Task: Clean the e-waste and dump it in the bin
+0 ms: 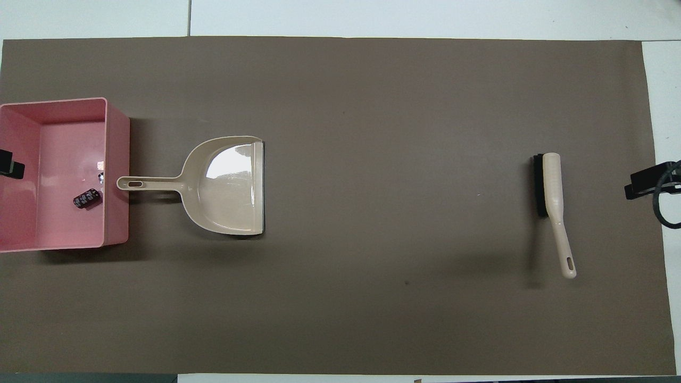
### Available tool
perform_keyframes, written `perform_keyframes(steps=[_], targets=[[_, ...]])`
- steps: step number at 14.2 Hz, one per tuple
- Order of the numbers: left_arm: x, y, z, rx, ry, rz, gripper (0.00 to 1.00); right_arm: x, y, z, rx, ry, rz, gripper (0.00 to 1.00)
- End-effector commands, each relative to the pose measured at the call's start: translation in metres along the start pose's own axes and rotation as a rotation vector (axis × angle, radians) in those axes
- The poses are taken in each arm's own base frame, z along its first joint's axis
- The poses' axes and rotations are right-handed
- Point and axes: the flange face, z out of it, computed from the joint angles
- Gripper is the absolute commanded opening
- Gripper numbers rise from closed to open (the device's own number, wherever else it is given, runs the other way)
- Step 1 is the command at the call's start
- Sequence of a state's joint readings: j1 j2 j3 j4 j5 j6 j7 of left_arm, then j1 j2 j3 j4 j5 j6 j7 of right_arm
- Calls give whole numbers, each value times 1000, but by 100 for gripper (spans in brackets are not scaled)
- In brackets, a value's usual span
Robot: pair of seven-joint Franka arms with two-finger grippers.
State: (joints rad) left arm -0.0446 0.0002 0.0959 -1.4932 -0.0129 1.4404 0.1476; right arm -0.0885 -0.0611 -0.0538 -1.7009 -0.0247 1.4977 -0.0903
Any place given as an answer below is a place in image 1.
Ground pink plastic bin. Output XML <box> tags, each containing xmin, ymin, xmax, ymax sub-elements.
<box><xmin>0</xmin><ymin>97</ymin><xmax>131</xmax><ymax>253</ymax></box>

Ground black cylindrical capacitor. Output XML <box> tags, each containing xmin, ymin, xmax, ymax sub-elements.
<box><xmin>73</xmin><ymin>188</ymin><xmax>102</xmax><ymax>210</ymax></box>

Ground beige hand brush black bristles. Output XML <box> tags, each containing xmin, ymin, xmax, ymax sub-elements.
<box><xmin>533</xmin><ymin>153</ymin><xmax>577</xmax><ymax>279</ymax></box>

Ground beige plastic dustpan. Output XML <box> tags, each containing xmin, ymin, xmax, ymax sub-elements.
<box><xmin>117</xmin><ymin>136</ymin><xmax>266</xmax><ymax>236</ymax></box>

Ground black cable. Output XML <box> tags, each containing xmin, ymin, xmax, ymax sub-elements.
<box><xmin>654</xmin><ymin>160</ymin><xmax>681</xmax><ymax>230</ymax></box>

